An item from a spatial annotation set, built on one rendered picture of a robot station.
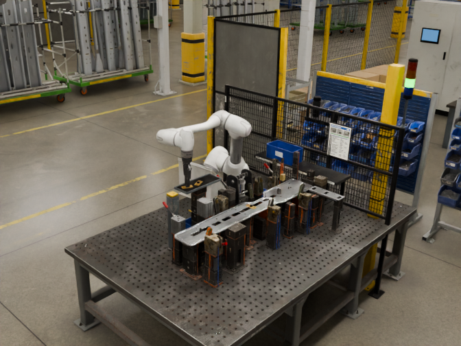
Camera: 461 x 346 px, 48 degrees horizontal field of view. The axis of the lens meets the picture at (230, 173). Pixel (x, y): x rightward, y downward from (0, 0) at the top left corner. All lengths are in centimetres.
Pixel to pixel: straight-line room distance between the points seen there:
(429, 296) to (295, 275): 167
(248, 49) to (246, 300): 376
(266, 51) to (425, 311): 336
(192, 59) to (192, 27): 68
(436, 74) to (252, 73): 487
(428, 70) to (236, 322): 805
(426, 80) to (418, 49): 61
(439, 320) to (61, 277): 332
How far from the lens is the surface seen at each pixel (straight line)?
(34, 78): 1077
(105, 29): 1174
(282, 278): 370
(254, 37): 643
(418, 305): 492
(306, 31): 841
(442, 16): 1044
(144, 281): 367
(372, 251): 480
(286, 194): 418
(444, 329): 473
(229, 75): 681
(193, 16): 1161
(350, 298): 447
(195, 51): 1168
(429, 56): 1057
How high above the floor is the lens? 278
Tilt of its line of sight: 23 degrees down
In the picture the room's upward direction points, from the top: 1 degrees clockwise
